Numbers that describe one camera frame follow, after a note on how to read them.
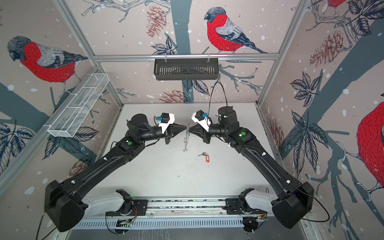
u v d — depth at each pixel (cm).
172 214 73
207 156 92
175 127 61
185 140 68
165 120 53
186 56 98
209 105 57
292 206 36
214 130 59
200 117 55
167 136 58
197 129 63
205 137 59
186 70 107
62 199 38
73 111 75
